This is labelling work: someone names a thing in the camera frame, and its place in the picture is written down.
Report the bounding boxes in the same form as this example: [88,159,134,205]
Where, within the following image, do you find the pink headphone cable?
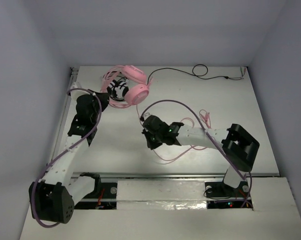
[107,98,213,165]

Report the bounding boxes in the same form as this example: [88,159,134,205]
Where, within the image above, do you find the pink over-ear headphones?
[100,65,152,109]

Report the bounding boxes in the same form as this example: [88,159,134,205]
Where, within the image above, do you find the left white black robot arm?
[28,87,110,229]

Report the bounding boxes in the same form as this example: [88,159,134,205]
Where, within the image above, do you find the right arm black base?
[203,174,254,210]

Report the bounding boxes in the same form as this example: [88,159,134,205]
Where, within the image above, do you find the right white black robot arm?
[141,115,260,197]

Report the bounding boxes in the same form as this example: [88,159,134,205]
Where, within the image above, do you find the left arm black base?
[74,173,118,210]

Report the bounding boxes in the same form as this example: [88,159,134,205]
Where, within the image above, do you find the black white striped headphones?
[107,77,129,102]

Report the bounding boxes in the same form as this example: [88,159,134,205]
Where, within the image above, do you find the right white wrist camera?
[139,112,152,124]

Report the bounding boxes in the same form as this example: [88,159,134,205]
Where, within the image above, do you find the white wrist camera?
[68,81,82,93]
[139,112,152,124]

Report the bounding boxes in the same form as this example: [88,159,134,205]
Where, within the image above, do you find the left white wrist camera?
[68,81,82,93]

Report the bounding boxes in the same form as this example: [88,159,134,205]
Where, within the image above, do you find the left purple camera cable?
[30,86,103,228]

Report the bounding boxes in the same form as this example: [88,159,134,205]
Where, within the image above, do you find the metal base rail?
[65,175,281,203]

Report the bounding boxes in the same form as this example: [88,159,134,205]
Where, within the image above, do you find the black headphone cable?
[110,64,248,101]

